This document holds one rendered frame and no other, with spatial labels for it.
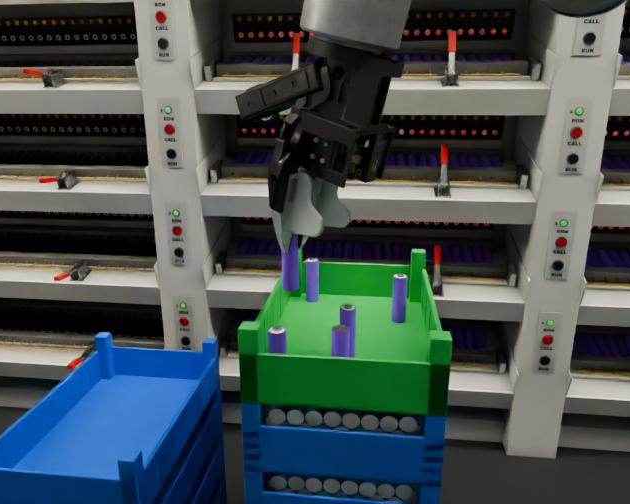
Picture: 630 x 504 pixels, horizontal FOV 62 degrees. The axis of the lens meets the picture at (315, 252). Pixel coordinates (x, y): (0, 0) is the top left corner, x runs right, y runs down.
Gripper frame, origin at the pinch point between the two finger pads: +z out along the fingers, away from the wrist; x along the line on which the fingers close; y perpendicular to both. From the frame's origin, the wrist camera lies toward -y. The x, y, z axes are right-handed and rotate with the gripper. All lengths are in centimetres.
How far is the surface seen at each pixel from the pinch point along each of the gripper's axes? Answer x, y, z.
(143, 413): -3.3, -17.0, 35.9
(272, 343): -6.6, 5.3, 8.1
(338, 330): -2.5, 10.0, 5.5
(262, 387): -8.8, 6.8, 11.5
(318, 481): -5.2, 13.7, 21.4
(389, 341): 10.2, 10.6, 12.0
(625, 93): 59, 18, -20
